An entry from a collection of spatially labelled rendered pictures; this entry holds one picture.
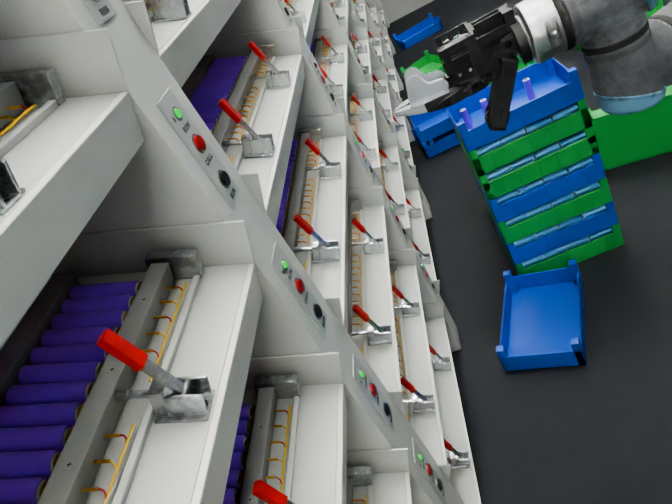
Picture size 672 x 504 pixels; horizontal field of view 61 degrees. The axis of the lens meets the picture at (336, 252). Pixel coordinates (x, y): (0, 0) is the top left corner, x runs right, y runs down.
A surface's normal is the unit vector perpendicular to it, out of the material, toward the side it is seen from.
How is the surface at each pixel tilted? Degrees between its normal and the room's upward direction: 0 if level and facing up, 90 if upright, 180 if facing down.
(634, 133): 90
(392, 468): 90
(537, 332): 0
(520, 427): 0
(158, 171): 90
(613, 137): 90
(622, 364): 0
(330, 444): 21
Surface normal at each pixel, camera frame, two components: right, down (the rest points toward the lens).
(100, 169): 0.99, -0.07
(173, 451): -0.11, -0.81
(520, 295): -0.46, -0.73
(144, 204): -0.02, 0.58
